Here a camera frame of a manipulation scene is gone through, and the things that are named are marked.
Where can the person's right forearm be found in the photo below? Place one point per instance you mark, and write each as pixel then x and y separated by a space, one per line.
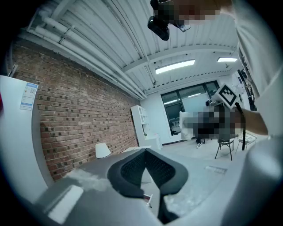
pixel 254 121

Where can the dark framed window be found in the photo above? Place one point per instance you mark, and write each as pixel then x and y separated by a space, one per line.
pixel 174 103

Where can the white shelf cabinet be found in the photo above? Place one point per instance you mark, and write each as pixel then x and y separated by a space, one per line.
pixel 141 125

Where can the white lamp shade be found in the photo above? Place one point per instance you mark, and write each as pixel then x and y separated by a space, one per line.
pixel 102 151

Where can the white ceiling pipe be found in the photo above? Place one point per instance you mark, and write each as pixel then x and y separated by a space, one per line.
pixel 88 47
pixel 84 56

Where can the person's light shirt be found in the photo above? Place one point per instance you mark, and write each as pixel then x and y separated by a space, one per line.
pixel 261 48

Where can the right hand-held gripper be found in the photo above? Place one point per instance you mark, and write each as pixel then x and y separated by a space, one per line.
pixel 227 96

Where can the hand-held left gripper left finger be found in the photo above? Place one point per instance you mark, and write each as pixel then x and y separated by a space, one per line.
pixel 123 176

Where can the dark metal chair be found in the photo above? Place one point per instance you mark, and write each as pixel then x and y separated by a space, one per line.
pixel 225 141

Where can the long ceiling light panel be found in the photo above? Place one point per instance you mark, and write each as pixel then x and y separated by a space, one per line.
pixel 174 66
pixel 227 59

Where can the blue and white appliance label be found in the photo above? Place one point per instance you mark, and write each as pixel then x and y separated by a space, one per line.
pixel 28 96

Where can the grey cabinet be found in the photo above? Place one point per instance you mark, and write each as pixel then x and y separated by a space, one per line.
pixel 15 143

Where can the person's head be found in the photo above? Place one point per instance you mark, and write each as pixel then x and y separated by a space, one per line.
pixel 199 8

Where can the small round side table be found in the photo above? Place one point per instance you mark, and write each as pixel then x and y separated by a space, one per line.
pixel 248 139

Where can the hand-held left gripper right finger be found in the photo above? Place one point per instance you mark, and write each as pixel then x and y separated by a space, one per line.
pixel 170 176

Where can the black head-mounted camera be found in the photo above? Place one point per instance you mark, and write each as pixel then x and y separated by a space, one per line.
pixel 158 27

